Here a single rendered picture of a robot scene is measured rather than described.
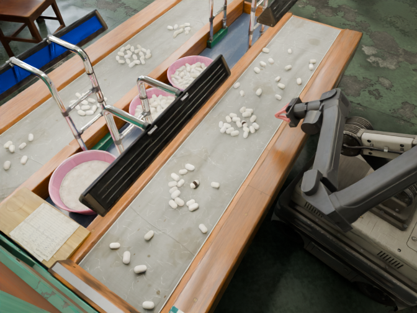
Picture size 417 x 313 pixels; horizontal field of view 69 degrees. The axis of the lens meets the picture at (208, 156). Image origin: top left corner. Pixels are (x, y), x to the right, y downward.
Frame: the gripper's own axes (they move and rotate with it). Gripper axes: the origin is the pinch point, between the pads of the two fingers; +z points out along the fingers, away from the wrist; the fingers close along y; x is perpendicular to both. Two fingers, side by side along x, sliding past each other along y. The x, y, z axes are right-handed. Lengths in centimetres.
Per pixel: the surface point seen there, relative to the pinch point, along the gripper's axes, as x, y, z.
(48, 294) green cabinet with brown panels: -34, 87, -26
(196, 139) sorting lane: -7.5, 18.3, 27.5
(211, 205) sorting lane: 5.7, 41.2, 10.8
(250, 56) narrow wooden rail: -12, -41, 31
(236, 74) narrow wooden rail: -11.6, -24.6, 29.9
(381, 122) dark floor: 100, -120, 18
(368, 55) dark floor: 82, -201, 43
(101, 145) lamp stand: -27, 40, 55
